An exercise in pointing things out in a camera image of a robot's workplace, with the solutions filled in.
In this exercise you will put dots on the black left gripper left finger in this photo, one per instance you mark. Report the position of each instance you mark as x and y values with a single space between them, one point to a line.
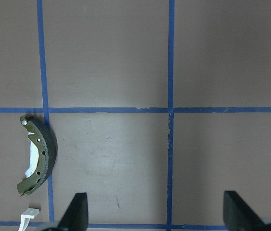
75 217

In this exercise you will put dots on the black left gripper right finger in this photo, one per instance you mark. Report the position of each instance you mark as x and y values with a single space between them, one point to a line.
238 215

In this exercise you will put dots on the green brake shoe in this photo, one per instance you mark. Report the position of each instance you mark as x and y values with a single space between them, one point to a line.
43 154

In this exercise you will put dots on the white curved plastic bracket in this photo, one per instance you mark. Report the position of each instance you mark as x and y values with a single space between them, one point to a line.
26 216

